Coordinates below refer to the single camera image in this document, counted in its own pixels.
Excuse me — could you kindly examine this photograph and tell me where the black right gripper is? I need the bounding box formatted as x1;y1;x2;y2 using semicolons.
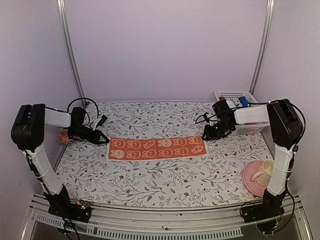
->
203;120;234;140

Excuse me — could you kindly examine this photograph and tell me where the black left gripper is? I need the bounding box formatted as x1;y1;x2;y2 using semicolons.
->
69;124;110;144

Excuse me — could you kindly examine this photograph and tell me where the orange patterned towel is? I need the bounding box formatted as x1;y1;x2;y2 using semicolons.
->
106;136;208;162

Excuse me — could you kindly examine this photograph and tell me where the light blue terry towel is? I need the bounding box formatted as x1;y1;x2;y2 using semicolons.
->
226;99;236;109

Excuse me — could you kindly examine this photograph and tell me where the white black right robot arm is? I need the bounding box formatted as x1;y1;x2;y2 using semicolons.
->
202;98;306;218

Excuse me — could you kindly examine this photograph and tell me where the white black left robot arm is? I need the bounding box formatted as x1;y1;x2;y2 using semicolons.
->
11;103;110;217

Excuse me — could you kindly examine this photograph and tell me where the white perforated plastic basket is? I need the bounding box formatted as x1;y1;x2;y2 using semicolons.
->
214;90;269;136

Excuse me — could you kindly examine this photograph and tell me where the panda print rolled towel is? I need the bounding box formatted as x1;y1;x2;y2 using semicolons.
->
231;97;243;107

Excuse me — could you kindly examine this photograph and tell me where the dark blue rolled towel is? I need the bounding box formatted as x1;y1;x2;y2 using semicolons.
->
238;96;250;107

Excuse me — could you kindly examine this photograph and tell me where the pink saucer plate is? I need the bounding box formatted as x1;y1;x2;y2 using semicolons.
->
242;159;274;198

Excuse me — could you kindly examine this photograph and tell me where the cream ceramic mug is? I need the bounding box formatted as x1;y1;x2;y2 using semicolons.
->
251;160;274;187

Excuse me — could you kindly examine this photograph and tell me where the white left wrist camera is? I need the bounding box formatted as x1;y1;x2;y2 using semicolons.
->
89;115;108;130

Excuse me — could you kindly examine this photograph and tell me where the black left camera cable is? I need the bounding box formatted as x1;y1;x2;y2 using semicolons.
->
66;97;100;126

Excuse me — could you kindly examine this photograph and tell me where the black camera cable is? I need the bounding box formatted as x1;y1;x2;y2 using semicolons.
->
194;101;307;226
66;97;100;126

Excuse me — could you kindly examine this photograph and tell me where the aluminium front rail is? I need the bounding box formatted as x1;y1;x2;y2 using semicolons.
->
21;194;315;240

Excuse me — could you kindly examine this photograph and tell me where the black right camera cable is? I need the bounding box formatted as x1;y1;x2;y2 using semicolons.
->
194;101;307;226

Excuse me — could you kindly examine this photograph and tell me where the left aluminium frame post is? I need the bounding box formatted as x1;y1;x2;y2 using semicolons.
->
56;0;85;98

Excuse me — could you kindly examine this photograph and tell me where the aluminium frame post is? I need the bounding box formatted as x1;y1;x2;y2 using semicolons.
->
249;0;275;95
56;0;85;98

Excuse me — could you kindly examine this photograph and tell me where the right aluminium frame post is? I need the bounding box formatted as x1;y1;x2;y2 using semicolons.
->
249;0;275;95

